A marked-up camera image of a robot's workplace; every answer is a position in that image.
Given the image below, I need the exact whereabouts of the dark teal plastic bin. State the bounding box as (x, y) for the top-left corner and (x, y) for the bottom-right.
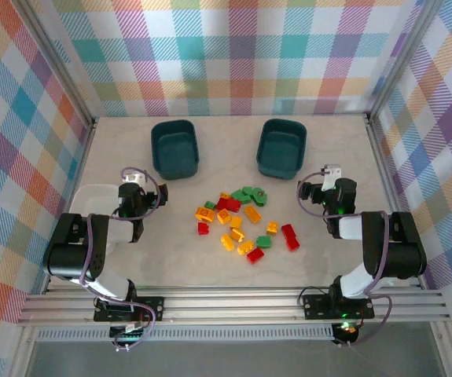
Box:
(255, 118), (307, 181)
(150, 119), (202, 181)

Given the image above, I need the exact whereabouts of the long red lego brick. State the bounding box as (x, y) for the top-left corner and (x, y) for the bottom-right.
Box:
(281, 223), (301, 251)

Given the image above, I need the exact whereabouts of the green lego with round hole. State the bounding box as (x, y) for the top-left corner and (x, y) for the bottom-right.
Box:
(248, 187), (269, 207)

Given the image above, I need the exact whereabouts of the small controller board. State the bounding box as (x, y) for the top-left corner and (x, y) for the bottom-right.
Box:
(332, 320), (363, 346)
(109, 321), (149, 352)

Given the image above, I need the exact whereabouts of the aluminium side rail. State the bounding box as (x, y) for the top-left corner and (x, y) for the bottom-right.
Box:
(365, 112), (427, 290)
(40, 116), (100, 295)

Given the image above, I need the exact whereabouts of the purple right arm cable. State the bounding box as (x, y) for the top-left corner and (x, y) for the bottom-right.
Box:
(296, 168), (394, 349)

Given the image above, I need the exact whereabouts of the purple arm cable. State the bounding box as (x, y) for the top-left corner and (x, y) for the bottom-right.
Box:
(296, 168), (394, 349)
(78, 167), (162, 353)

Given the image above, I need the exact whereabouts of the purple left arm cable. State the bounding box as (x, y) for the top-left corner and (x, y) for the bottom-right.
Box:
(78, 167), (162, 353)

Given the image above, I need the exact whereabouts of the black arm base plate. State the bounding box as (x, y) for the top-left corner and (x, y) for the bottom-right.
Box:
(302, 293), (376, 320)
(94, 296), (165, 322)

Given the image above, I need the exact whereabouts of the aluminium mounting rail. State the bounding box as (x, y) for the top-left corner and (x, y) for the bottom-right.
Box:
(16, 288), (452, 328)

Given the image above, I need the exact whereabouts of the grey slotted cable duct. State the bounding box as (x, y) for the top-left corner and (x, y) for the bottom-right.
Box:
(35, 328), (336, 342)

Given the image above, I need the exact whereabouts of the aluminium frame post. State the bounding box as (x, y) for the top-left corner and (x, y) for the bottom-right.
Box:
(366, 0), (449, 119)
(20, 0), (97, 126)

